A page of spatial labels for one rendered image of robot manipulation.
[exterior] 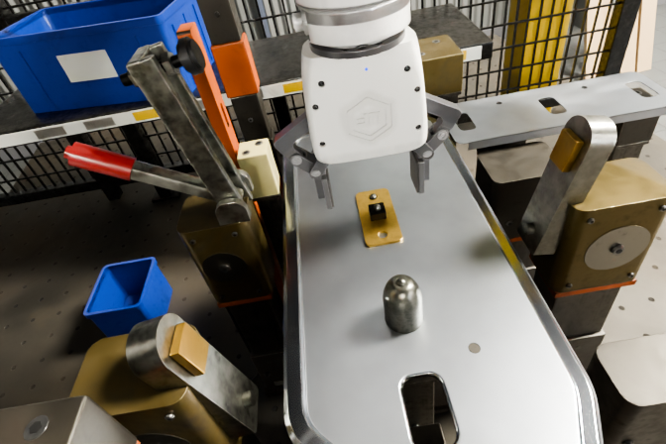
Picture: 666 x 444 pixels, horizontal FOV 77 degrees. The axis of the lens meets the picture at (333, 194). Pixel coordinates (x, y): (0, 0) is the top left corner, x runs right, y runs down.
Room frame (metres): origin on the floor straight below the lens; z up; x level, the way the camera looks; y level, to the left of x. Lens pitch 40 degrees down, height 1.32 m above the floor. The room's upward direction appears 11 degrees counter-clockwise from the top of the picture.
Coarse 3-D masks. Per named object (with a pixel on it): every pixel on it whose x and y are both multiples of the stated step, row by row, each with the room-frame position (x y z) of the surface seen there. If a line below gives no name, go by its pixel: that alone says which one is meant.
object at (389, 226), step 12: (360, 192) 0.37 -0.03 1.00; (372, 192) 0.37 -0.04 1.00; (384, 192) 0.36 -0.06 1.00; (360, 204) 0.35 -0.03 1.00; (372, 204) 0.34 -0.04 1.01; (384, 204) 0.34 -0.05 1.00; (360, 216) 0.33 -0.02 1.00; (372, 216) 0.32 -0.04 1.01; (384, 216) 0.32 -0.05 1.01; (372, 228) 0.31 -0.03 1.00; (384, 228) 0.31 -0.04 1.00; (396, 228) 0.30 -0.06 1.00; (372, 240) 0.29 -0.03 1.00; (384, 240) 0.29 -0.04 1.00; (396, 240) 0.29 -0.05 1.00
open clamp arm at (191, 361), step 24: (144, 336) 0.15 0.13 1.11; (168, 336) 0.16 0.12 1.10; (192, 336) 0.16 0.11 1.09; (144, 360) 0.14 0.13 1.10; (168, 360) 0.14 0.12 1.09; (192, 360) 0.15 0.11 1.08; (216, 360) 0.17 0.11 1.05; (168, 384) 0.14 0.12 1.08; (192, 384) 0.14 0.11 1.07; (216, 384) 0.15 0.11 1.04; (240, 384) 0.17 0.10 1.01; (216, 408) 0.14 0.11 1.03; (240, 408) 0.15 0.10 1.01; (240, 432) 0.14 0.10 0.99
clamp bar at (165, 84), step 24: (144, 48) 0.34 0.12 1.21; (192, 48) 0.33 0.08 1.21; (144, 72) 0.32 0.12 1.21; (168, 72) 0.33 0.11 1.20; (192, 72) 0.32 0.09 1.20; (168, 96) 0.32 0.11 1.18; (192, 96) 0.35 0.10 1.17; (168, 120) 0.32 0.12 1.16; (192, 120) 0.32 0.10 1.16; (192, 144) 0.32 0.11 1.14; (216, 144) 0.34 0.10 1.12; (216, 168) 0.32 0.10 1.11; (216, 192) 0.32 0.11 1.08
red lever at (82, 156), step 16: (80, 144) 0.34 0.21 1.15; (80, 160) 0.33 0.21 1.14; (96, 160) 0.33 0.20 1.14; (112, 160) 0.33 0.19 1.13; (128, 160) 0.33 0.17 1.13; (128, 176) 0.33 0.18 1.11; (144, 176) 0.33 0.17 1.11; (160, 176) 0.33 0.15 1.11; (176, 176) 0.33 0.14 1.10; (192, 176) 0.34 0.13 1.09; (192, 192) 0.33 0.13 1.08; (208, 192) 0.33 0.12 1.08; (240, 192) 0.33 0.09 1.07
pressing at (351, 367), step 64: (448, 192) 0.34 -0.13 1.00; (320, 256) 0.29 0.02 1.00; (384, 256) 0.27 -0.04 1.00; (448, 256) 0.26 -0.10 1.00; (512, 256) 0.24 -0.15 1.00; (320, 320) 0.21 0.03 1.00; (384, 320) 0.20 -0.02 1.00; (448, 320) 0.19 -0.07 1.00; (512, 320) 0.18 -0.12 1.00; (320, 384) 0.16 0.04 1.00; (384, 384) 0.15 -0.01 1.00; (448, 384) 0.14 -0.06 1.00; (512, 384) 0.13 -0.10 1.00; (576, 384) 0.12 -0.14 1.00
